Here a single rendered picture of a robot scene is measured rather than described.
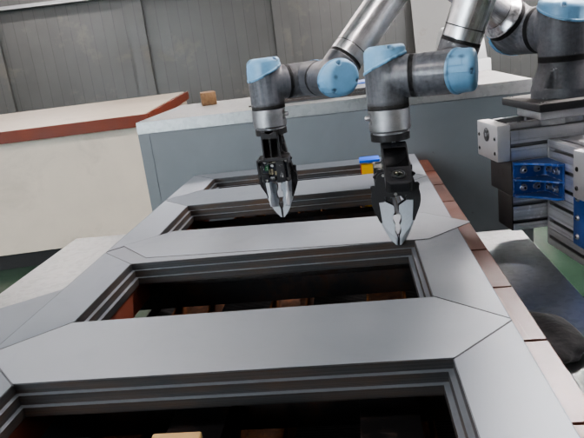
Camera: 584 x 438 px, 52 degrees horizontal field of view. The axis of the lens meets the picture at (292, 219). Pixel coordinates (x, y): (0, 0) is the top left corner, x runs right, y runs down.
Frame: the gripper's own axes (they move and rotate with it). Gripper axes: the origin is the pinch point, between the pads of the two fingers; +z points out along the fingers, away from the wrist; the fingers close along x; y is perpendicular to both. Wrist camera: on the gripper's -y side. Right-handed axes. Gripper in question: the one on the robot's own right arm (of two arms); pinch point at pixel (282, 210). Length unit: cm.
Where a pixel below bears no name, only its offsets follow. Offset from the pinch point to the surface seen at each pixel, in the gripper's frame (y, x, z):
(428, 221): 16.2, 32.1, 0.7
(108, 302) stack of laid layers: 42, -27, 3
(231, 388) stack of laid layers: 72, 1, 3
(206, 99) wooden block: -104, -39, -21
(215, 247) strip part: 21.1, -12.1, 0.8
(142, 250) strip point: 19.3, -28.4, 0.8
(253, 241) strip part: 19.2, -4.3, 0.8
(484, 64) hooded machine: -611, 175, 9
